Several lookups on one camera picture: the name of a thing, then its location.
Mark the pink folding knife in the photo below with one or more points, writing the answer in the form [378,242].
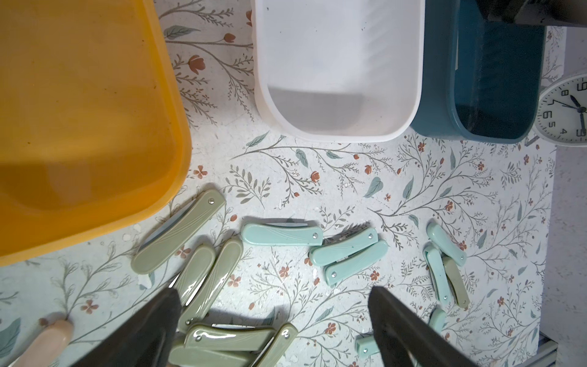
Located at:
[47,346]

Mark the yellow plastic storage box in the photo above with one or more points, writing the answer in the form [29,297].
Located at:
[93,133]

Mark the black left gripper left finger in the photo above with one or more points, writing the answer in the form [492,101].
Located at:
[145,339]

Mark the teal plastic storage box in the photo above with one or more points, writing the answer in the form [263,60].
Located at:
[481,79]

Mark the olive green folding knife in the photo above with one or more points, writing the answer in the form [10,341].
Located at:
[223,267]
[223,338]
[182,356]
[175,232]
[276,347]
[194,273]
[456,282]

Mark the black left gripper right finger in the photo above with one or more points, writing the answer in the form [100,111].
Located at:
[402,336]

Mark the white twin-bell alarm clock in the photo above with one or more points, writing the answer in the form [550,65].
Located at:
[561,113]

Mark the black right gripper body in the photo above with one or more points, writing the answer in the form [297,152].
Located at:
[565,13]

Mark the white plastic storage box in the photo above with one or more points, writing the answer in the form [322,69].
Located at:
[338,71]

